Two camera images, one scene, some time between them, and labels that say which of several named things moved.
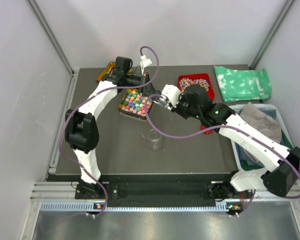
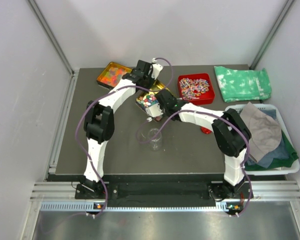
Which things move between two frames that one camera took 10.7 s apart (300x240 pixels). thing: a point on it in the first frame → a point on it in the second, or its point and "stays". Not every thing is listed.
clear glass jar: (155, 139) stays
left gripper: (149, 90) → (151, 78)
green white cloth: (236, 85) stays
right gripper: (182, 98) → (173, 97)
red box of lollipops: (185, 80) stays
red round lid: (203, 127) stays
